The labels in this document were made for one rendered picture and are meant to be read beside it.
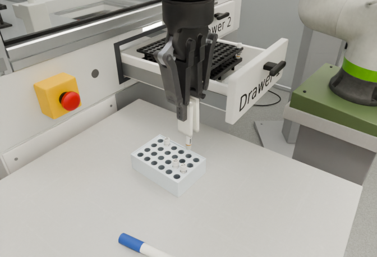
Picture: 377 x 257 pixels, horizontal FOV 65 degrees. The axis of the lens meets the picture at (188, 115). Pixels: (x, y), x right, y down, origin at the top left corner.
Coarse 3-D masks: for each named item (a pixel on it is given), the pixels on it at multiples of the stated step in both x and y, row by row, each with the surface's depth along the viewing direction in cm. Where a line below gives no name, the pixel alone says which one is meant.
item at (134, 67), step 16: (160, 32) 98; (128, 48) 80; (256, 48) 80; (128, 64) 76; (144, 64) 72; (240, 64) 84; (144, 80) 75; (160, 80) 71; (208, 96) 65; (224, 96) 62
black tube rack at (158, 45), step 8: (160, 40) 83; (144, 48) 79; (152, 48) 79; (160, 48) 78; (216, 48) 78; (224, 48) 78; (232, 48) 78; (152, 56) 81; (216, 56) 74; (224, 64) 77; (232, 64) 77; (216, 72) 73; (224, 72) 74
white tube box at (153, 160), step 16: (144, 144) 60; (160, 144) 61; (176, 144) 61; (144, 160) 57; (160, 160) 57; (192, 160) 57; (160, 176) 54; (176, 176) 54; (192, 176) 55; (176, 192) 53
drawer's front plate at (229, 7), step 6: (216, 6) 105; (222, 6) 106; (228, 6) 110; (234, 6) 114; (216, 12) 104; (222, 12) 108; (234, 12) 115; (216, 18) 106; (210, 24) 104; (216, 24) 107; (222, 24) 111; (210, 30) 105; (222, 30) 112; (228, 30) 116
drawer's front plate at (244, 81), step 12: (276, 48) 70; (252, 60) 64; (264, 60) 66; (276, 60) 73; (240, 72) 59; (252, 72) 62; (264, 72) 69; (228, 84) 58; (240, 84) 59; (252, 84) 65; (264, 84) 72; (228, 96) 59; (240, 96) 61; (228, 108) 61; (228, 120) 62
